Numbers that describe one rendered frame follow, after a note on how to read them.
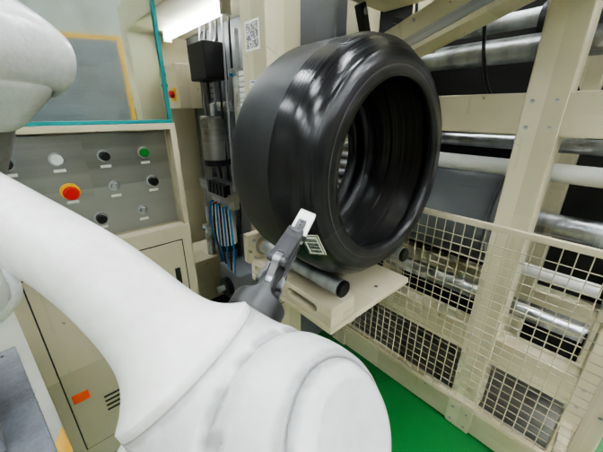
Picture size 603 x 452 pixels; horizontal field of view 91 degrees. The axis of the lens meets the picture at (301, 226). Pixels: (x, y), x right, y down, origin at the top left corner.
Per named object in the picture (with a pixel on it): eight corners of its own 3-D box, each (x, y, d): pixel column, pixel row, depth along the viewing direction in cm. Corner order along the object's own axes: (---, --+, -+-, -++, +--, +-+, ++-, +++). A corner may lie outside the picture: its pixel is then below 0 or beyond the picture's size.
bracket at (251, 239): (244, 261, 97) (242, 233, 93) (328, 230, 121) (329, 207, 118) (249, 265, 94) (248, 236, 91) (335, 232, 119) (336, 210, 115)
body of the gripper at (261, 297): (222, 298, 36) (256, 245, 42) (222, 327, 42) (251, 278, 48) (278, 324, 35) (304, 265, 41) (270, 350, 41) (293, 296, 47)
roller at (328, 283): (266, 235, 97) (270, 246, 99) (255, 243, 94) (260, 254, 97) (348, 277, 72) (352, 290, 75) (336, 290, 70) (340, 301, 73)
